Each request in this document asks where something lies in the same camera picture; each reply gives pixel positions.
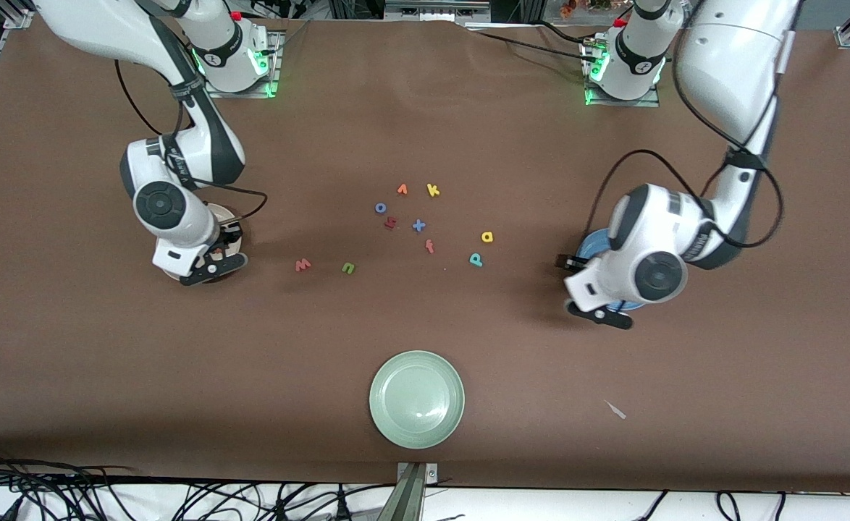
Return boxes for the small orange objects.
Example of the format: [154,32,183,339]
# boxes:
[561,0,614,17]

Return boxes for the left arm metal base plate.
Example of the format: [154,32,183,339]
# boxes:
[583,40,662,109]

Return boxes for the brown table cover sheet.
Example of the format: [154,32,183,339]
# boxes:
[0,13,850,494]

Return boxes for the black cable on table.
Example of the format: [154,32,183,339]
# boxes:
[465,20,603,66]

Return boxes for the pale green round plate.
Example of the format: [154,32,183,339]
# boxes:
[369,350,466,450]

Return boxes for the tangled black floor cables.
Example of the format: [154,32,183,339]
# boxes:
[0,445,397,521]

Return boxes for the beige round plate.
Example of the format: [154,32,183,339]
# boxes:
[164,203,245,284]

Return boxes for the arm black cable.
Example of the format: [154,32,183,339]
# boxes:
[114,59,269,221]
[584,36,786,251]

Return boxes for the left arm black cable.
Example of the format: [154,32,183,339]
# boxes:
[584,36,786,251]

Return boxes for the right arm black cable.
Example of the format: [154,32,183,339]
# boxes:
[114,59,269,221]

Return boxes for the grey metal box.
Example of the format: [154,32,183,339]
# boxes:
[385,0,491,20]

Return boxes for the aluminium camera mount post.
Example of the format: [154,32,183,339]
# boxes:
[385,462,440,521]

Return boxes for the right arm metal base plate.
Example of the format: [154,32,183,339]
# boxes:
[203,30,282,99]

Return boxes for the blue round plate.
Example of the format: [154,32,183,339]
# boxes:
[575,228,647,313]

